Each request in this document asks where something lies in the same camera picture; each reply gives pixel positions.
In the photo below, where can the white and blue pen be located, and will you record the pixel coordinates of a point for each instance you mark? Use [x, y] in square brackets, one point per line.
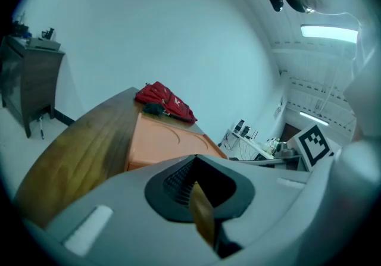
[42, 131]

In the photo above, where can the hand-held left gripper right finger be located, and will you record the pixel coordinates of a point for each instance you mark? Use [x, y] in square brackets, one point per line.
[268, 199]

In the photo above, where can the white desk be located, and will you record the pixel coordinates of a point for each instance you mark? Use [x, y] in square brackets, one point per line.
[247, 142]

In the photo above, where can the white wall panel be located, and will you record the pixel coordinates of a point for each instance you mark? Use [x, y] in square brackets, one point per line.
[278, 108]

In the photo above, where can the dark wooden cabinet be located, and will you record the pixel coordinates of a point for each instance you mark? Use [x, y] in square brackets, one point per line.
[35, 80]

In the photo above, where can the clear plastic bag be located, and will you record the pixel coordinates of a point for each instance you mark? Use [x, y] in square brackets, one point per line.
[272, 145]

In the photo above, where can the orange wooden drawer box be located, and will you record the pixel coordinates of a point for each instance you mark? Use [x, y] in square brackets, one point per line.
[166, 142]

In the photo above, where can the brown door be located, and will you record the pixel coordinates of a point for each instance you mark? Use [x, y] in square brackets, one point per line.
[288, 132]

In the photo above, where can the black pouch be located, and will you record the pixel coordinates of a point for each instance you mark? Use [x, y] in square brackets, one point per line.
[153, 108]

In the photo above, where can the white router with black antennas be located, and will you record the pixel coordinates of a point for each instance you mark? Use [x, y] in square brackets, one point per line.
[254, 135]

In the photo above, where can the narrow ceiling light tube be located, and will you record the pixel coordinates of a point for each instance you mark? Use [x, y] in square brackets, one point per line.
[312, 117]

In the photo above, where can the wide ceiling light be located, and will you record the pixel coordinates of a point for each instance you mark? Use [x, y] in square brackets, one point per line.
[327, 32]

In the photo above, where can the desktop printer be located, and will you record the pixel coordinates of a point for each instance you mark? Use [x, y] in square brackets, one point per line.
[41, 44]

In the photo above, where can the small black device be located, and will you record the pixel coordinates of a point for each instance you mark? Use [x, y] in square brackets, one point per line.
[49, 34]

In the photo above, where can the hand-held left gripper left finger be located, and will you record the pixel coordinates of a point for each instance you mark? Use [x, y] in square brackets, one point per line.
[125, 199]

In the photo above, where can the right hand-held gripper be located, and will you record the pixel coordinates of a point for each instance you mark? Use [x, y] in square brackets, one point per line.
[315, 142]

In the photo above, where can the red backpack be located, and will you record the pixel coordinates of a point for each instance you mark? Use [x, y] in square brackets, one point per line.
[166, 98]

